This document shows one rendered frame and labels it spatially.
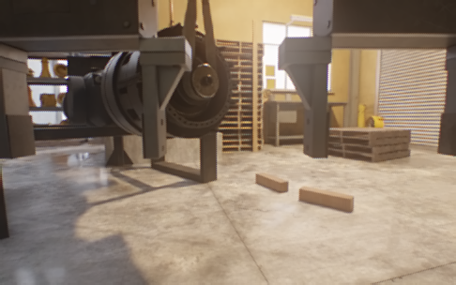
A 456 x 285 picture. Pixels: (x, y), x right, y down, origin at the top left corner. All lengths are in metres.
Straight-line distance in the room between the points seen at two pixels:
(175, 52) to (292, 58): 0.10
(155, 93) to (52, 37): 0.09
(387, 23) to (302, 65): 0.07
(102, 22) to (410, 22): 0.24
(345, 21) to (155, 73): 0.16
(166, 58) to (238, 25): 6.16
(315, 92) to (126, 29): 0.16
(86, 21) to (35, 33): 0.04
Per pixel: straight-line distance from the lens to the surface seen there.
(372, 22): 0.23
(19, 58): 0.30
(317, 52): 0.21
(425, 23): 0.25
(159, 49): 0.21
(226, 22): 6.29
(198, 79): 0.99
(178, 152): 3.72
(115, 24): 0.22
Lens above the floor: 0.69
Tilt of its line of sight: 6 degrees down
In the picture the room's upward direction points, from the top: straight up
